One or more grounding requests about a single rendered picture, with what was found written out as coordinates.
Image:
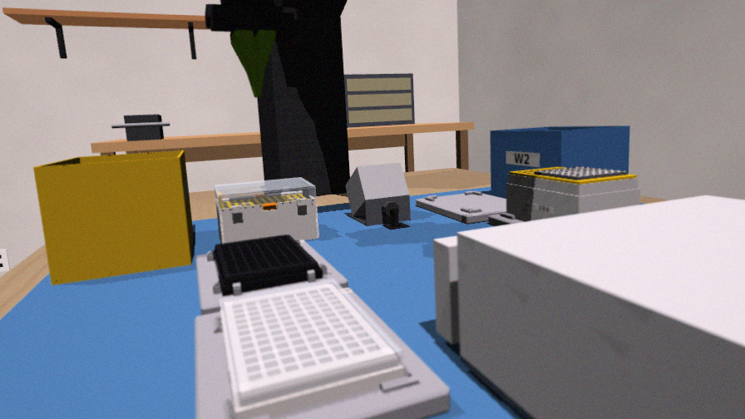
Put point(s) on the blue bin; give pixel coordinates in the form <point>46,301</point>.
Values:
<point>556,146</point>

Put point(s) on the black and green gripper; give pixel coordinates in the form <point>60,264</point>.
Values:
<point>249,35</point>

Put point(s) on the blue bench mat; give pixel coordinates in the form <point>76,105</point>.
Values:
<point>123,347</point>

